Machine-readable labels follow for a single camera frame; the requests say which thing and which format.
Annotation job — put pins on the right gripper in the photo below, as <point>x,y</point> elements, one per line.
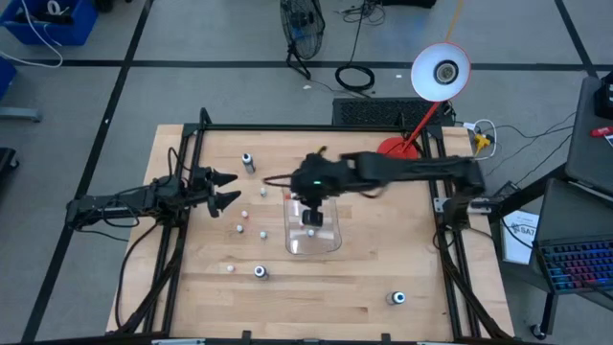
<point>316,175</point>

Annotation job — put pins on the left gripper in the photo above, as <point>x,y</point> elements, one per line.
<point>201,184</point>

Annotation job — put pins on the small neon purple coloring bottle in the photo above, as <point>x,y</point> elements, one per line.
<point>310,233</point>

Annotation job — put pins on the silver cap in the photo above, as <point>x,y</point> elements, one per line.
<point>260,271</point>
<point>397,297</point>

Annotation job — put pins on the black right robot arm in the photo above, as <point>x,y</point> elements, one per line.
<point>421,167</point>

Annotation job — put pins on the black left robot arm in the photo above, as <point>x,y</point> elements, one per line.
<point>120,203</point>

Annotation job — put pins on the clear plastic bin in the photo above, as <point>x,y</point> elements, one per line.
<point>330,239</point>

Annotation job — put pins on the black perforated case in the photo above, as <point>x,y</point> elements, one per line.
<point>373,111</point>

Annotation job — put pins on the black floor fan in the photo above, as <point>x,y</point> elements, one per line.
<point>301,29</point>

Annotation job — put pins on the yellow power plug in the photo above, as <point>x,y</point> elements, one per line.
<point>481,142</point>

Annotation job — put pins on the red desk lamp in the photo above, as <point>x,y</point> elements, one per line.
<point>440,72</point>

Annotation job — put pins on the black power adapter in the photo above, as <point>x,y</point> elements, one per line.
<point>505,190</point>

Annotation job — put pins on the white paper sheet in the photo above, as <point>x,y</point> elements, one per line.
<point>519,244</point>

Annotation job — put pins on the blue plastic storage bin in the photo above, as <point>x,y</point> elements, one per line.
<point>72,33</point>
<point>6,76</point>

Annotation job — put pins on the grey metal foot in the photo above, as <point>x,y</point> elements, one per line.
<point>19,114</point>

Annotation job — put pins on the black chair base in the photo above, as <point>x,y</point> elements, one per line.
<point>6,160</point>

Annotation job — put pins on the black rolling laptop stand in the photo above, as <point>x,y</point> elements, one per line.
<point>527,278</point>

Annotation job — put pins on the black caster wheel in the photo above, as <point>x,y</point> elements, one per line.
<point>538,331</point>

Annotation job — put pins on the backlit keyboard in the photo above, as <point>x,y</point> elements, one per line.
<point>574,215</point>

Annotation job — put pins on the grey cart top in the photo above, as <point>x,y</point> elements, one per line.
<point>589,144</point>

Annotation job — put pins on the red marker pen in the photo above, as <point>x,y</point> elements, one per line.
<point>601,131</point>

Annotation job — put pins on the black device on cart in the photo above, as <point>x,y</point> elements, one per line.
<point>606,96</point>

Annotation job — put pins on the black aluminium table frame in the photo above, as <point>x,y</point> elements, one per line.
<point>287,128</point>

